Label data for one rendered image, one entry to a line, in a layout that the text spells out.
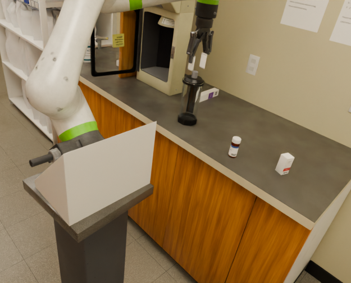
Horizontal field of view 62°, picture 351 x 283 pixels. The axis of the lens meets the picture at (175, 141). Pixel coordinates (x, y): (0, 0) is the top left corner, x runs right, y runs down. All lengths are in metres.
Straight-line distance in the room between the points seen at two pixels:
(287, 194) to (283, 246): 0.22
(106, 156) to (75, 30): 0.36
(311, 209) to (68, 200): 0.84
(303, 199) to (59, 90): 0.93
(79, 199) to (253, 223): 0.75
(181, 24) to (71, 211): 1.16
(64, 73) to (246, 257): 1.10
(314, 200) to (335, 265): 0.99
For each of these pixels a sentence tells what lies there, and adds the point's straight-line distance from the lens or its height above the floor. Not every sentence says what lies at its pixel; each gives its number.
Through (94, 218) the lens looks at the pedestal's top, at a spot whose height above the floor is 0.94.
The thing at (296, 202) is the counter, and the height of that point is 0.94.
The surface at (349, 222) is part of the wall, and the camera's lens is 1.99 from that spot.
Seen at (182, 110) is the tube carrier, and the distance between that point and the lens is 1.47.
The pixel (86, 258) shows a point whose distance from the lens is 1.16.
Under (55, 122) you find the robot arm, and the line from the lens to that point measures 1.00.
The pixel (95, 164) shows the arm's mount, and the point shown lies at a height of 1.13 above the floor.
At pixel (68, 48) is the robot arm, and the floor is 1.41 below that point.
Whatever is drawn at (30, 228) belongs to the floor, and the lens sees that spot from 2.27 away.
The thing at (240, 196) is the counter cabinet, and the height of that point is 0.82.
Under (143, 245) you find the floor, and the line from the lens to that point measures 2.10.
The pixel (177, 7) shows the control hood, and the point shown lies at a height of 1.44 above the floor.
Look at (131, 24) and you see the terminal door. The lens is 1.88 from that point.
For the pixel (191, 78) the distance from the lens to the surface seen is 1.42.
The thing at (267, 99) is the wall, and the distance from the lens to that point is 1.91.
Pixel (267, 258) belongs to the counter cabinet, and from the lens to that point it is 1.40.
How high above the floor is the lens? 1.64
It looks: 32 degrees down
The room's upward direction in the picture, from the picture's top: 9 degrees clockwise
